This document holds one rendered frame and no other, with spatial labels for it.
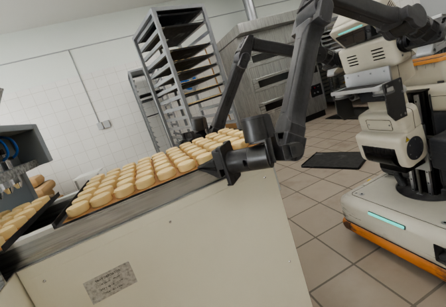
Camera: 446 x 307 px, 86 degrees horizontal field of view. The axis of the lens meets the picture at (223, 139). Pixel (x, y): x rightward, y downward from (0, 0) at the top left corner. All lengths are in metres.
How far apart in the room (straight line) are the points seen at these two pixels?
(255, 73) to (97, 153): 3.25
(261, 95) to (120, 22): 2.91
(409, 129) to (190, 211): 0.98
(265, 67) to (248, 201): 3.91
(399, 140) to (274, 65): 3.60
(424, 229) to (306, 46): 0.98
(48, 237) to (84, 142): 4.37
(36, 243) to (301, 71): 0.75
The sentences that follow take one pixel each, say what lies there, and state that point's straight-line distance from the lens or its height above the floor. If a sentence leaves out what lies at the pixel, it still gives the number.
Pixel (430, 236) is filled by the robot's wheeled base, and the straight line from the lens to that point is 1.37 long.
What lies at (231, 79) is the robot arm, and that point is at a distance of 1.14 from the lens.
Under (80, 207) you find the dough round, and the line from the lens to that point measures 0.69.
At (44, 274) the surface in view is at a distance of 0.75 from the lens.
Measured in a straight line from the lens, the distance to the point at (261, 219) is 0.79.
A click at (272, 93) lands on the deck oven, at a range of 4.54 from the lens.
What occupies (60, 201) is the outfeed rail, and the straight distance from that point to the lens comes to 1.00.
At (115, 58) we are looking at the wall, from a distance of 5.06.
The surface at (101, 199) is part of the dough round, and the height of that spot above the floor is 0.92.
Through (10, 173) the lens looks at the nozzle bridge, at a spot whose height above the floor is 1.04.
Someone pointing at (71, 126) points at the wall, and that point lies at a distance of 5.08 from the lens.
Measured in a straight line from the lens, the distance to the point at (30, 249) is 0.75.
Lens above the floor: 1.08
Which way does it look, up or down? 11 degrees down
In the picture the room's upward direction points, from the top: 18 degrees counter-clockwise
